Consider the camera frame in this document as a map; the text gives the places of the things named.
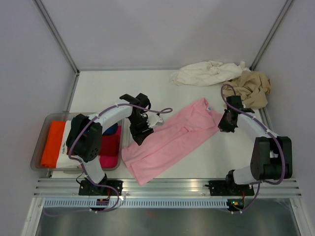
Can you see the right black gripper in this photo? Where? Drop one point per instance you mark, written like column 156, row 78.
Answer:
column 223, row 126

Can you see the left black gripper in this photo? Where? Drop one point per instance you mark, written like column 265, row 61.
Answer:
column 138, row 136

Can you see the pink t shirt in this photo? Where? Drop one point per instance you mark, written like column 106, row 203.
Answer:
column 180, row 135

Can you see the beige tan t shirt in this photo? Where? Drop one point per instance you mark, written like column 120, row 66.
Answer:
column 253, row 88

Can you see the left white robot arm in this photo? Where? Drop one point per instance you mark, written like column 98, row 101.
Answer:
column 97, row 124

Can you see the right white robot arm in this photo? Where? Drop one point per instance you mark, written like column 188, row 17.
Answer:
column 271, row 160

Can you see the blue rolled t shirt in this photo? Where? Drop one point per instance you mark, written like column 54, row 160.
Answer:
column 111, row 130

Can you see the dark red rolled t shirt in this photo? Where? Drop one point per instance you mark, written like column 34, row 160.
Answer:
column 89, row 147

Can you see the magenta rolled t shirt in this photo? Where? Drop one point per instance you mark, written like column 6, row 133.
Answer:
column 109, row 161

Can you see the cream white t shirt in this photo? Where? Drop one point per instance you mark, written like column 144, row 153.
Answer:
column 207, row 73

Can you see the white rolled t shirt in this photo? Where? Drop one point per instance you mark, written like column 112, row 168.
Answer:
column 63, row 161

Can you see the orange rolled t shirt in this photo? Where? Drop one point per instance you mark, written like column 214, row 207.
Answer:
column 53, row 144

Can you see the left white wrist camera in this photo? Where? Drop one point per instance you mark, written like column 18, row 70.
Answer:
column 154, row 120

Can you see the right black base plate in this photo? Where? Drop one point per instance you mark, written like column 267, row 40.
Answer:
column 222, row 188

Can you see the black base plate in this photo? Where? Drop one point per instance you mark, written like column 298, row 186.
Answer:
column 88, row 189
column 222, row 188

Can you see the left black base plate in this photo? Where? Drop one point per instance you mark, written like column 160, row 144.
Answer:
column 88, row 189

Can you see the aluminium rail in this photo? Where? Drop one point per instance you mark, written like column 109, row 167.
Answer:
column 160, row 188

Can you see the white slotted cable duct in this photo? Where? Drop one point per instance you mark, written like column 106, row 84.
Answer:
column 137, row 203

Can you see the right aluminium frame post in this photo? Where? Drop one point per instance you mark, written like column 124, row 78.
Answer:
column 271, row 33

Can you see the aluminium frame post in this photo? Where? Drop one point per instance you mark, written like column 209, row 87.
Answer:
column 271, row 33
column 55, row 33

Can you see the left aluminium frame post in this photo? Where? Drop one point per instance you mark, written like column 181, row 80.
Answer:
column 55, row 33

